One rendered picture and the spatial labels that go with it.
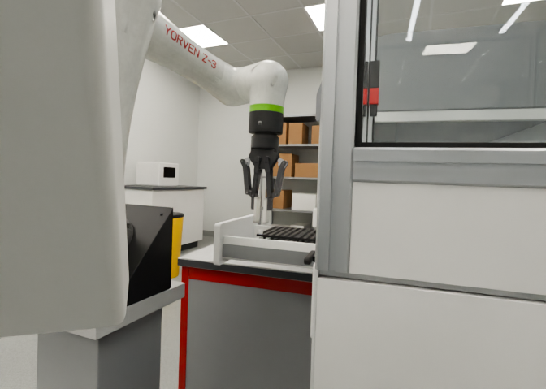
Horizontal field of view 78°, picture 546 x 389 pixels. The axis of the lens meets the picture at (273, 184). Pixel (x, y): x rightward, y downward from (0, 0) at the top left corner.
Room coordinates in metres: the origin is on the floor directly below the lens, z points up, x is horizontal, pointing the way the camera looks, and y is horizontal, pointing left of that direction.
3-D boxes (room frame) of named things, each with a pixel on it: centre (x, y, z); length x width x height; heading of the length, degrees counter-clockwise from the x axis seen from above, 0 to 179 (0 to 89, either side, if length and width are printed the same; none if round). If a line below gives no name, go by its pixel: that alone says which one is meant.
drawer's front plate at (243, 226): (1.02, 0.10, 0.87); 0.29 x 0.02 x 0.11; 163
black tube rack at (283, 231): (0.96, -0.09, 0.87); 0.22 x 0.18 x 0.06; 73
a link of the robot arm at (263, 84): (0.91, 0.03, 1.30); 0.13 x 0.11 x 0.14; 54
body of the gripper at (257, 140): (0.91, 0.03, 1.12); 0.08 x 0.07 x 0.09; 73
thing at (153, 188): (4.70, 1.55, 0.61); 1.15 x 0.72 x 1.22; 157
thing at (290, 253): (0.96, -0.10, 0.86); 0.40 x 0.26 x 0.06; 73
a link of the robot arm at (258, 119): (0.91, 0.02, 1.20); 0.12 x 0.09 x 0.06; 163
